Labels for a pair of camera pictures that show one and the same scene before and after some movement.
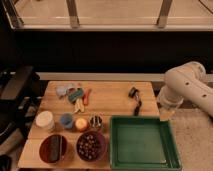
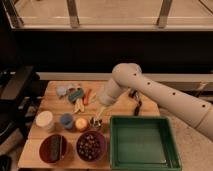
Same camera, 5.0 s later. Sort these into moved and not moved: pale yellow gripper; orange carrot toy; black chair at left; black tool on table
Moved: pale yellow gripper
Not moved: black chair at left; orange carrot toy; black tool on table
